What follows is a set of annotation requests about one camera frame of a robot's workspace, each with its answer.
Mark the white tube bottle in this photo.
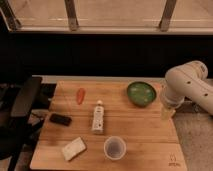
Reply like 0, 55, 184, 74
92, 100, 104, 134

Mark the green ceramic bowl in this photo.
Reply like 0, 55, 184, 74
127, 81, 157, 107

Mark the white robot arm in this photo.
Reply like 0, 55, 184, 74
160, 61, 213, 120

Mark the clear plastic cup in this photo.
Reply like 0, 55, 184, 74
103, 136, 127, 161

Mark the white sponge block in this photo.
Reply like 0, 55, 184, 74
62, 137, 86, 161

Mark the orange carrot toy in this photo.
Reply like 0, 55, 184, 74
76, 88, 86, 105

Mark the wooden table board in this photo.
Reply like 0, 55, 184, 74
30, 81, 187, 171

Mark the black office chair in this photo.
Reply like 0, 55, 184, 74
0, 77, 43, 171

